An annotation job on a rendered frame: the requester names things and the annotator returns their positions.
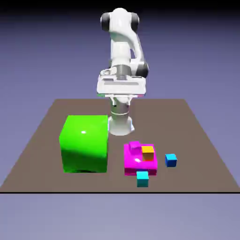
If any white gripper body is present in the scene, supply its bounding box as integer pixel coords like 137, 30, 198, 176
96, 75, 147, 98

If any small magenta cube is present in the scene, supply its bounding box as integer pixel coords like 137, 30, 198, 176
128, 141, 143, 156

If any small orange cube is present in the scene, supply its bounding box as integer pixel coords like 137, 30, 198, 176
141, 145, 155, 162

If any small blue cube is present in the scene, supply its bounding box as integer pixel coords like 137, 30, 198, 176
165, 153, 178, 168

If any small cyan cube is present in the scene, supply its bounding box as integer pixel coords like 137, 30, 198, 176
136, 171, 150, 188

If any large green box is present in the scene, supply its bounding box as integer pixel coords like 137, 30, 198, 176
59, 114, 109, 174

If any large magenta box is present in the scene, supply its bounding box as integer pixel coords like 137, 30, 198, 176
123, 143, 158, 176

